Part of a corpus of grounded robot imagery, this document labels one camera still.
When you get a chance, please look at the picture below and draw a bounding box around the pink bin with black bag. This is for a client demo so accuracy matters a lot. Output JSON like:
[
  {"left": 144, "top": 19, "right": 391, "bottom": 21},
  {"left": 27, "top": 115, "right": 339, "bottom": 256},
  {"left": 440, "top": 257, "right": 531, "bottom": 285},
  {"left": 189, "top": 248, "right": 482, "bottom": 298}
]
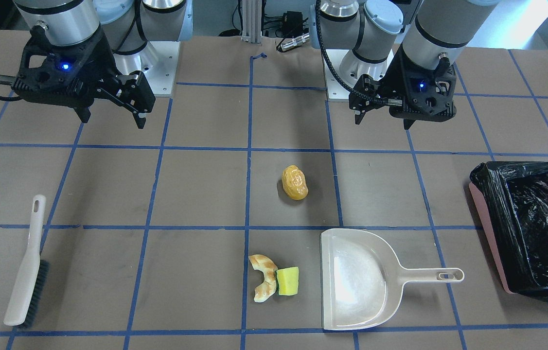
[{"left": 469, "top": 161, "right": 548, "bottom": 302}]

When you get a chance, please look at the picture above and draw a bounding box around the yellow potato toy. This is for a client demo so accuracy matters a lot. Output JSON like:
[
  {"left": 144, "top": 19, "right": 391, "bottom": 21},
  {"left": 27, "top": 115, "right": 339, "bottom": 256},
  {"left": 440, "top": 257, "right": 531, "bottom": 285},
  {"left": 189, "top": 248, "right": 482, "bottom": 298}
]
[{"left": 281, "top": 165, "right": 309, "bottom": 201}]

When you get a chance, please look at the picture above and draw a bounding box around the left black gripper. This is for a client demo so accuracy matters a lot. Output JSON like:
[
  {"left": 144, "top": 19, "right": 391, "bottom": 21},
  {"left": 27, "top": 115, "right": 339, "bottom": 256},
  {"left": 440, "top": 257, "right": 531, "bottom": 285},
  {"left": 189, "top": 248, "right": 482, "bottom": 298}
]
[{"left": 349, "top": 47, "right": 457, "bottom": 130}]

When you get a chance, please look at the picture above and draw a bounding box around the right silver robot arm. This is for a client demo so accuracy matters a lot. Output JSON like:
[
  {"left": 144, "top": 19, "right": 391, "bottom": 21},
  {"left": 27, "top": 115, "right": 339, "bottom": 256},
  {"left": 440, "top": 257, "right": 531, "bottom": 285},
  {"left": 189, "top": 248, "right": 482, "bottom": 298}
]
[{"left": 10, "top": 0, "right": 193, "bottom": 129}]

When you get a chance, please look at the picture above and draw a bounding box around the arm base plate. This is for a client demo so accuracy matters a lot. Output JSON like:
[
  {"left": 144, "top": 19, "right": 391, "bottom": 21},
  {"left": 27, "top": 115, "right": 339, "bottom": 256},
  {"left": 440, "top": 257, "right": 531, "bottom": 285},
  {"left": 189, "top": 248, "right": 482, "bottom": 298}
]
[
  {"left": 323, "top": 49, "right": 394, "bottom": 102},
  {"left": 114, "top": 41, "right": 181, "bottom": 97}
]

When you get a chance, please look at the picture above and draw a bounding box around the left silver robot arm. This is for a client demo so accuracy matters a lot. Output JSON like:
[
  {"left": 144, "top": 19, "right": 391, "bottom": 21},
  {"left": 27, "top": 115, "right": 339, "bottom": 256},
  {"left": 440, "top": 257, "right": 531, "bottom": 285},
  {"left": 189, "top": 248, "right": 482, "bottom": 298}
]
[{"left": 311, "top": 0, "right": 498, "bottom": 129}]

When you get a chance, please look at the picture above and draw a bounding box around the croissant bread toy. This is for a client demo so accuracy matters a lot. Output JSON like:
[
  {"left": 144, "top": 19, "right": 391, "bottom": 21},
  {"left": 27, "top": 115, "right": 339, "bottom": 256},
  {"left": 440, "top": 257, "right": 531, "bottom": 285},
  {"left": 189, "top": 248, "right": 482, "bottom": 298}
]
[{"left": 248, "top": 254, "right": 278, "bottom": 303}]

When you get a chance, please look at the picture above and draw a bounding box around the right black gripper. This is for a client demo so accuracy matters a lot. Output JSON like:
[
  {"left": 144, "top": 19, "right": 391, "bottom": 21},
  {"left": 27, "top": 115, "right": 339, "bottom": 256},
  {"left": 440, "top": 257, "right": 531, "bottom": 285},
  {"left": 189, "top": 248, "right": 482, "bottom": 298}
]
[{"left": 12, "top": 25, "right": 156, "bottom": 129}]

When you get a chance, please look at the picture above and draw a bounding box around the beige plastic dustpan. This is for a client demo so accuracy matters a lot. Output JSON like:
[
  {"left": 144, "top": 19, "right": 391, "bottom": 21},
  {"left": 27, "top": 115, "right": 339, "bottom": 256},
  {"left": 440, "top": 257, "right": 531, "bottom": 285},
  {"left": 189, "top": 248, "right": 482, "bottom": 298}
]
[{"left": 320, "top": 228, "right": 465, "bottom": 332}]

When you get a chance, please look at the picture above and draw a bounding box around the yellow green sponge piece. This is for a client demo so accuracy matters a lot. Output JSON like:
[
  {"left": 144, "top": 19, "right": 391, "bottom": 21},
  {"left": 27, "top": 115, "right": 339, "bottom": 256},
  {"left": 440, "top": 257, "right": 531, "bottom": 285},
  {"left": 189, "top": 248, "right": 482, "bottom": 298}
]
[{"left": 276, "top": 266, "right": 299, "bottom": 296}]

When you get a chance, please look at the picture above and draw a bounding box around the beige hand brush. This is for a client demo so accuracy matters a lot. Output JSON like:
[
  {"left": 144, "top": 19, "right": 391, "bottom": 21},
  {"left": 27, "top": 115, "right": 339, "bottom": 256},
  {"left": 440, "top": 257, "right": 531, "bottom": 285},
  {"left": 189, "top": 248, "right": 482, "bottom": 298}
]
[{"left": 3, "top": 194, "right": 50, "bottom": 329}]

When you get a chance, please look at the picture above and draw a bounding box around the aluminium frame post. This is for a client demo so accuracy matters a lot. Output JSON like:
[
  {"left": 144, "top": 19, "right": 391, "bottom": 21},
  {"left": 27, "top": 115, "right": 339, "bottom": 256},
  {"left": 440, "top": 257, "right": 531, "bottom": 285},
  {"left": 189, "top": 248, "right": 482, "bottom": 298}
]
[{"left": 240, "top": 0, "right": 263, "bottom": 46}]

